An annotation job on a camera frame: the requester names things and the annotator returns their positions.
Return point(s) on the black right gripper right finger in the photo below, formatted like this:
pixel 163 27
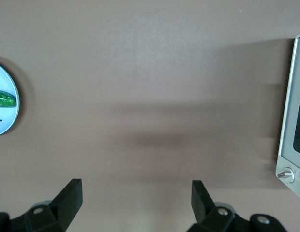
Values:
pixel 200 203

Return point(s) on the silver toaster oven body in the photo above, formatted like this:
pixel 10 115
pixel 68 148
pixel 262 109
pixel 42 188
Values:
pixel 285 164

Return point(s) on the green cucumber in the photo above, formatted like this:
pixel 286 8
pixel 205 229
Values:
pixel 3 99

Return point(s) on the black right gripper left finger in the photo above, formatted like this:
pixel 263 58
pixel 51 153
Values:
pixel 67 200

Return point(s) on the light blue round plate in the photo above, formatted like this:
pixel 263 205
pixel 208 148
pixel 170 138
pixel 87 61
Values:
pixel 4 120

